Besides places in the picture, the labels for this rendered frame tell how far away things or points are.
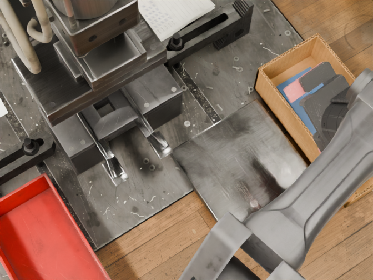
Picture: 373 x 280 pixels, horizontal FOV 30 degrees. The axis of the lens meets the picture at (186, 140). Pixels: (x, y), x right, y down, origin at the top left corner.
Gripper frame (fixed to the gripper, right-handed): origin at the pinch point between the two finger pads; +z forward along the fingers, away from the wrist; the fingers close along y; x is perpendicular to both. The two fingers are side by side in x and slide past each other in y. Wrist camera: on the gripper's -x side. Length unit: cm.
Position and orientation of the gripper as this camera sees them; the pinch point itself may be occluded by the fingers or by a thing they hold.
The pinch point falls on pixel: (308, 118)
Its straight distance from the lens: 96.4
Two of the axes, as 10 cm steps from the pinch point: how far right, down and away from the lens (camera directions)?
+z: -3.0, -0.9, 9.5
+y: -5.2, -8.2, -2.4
